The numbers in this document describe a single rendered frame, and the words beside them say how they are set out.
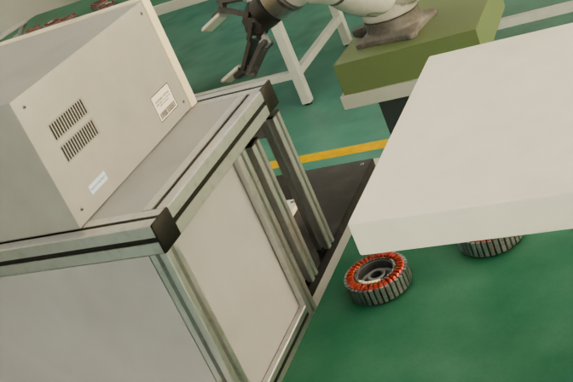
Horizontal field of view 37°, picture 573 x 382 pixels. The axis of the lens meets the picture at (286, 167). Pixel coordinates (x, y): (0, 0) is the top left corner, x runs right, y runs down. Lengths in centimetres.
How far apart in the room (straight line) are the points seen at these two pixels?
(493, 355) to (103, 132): 65
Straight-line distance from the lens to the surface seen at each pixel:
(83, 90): 129
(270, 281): 140
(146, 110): 140
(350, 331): 141
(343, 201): 175
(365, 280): 149
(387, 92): 229
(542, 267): 141
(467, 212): 70
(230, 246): 131
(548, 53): 93
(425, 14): 238
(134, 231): 116
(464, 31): 220
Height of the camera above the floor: 155
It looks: 23 degrees down
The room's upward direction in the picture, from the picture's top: 24 degrees counter-clockwise
